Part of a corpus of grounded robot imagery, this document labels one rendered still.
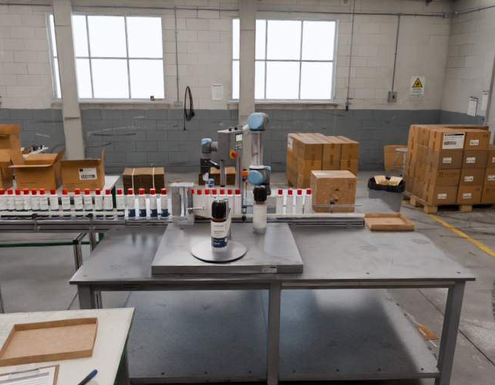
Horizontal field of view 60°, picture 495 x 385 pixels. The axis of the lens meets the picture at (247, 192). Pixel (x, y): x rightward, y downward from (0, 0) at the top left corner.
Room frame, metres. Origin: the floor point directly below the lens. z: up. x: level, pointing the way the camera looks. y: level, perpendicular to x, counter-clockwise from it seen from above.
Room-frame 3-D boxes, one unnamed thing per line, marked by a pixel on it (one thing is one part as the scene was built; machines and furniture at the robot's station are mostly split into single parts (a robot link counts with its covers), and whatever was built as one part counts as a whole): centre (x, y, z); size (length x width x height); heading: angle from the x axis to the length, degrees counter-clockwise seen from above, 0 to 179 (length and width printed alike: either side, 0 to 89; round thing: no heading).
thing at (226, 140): (2.96, 0.12, 1.38); 0.17 x 0.10 x 0.19; 147
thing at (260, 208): (2.60, -0.08, 1.03); 0.09 x 0.09 x 0.30
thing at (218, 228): (2.27, 0.16, 1.04); 0.09 x 0.09 x 0.29
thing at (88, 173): (4.02, 1.55, 0.97); 0.51 x 0.39 x 0.37; 12
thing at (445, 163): (6.20, -3.02, 0.57); 1.20 x 0.85 x 1.14; 99
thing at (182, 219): (2.77, 0.43, 1.01); 0.14 x 0.13 x 0.26; 92
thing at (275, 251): (2.43, 0.11, 0.86); 0.80 x 0.67 x 0.05; 92
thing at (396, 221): (2.92, -0.99, 0.85); 0.30 x 0.26 x 0.04; 92
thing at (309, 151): (6.79, -1.15, 0.45); 1.20 x 0.84 x 0.89; 8
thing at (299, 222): (2.88, 0.01, 0.85); 1.65 x 0.11 x 0.05; 92
